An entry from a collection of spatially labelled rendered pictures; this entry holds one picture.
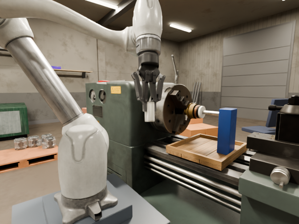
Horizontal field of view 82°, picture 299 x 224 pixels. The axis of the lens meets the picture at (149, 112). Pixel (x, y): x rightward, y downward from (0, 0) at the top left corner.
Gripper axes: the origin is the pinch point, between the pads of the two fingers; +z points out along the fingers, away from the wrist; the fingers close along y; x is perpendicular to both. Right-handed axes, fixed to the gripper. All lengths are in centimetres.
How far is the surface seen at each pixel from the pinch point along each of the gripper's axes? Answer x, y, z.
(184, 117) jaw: -25.2, -35.4, 2.0
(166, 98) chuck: -26.5, -23.8, -8.6
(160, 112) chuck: -28.5, -21.0, -1.2
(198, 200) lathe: -27, -45, 52
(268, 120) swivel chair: -112, -277, 9
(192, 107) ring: -19.7, -36.8, -3.6
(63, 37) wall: -630, 30, -301
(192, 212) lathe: -21, -35, 54
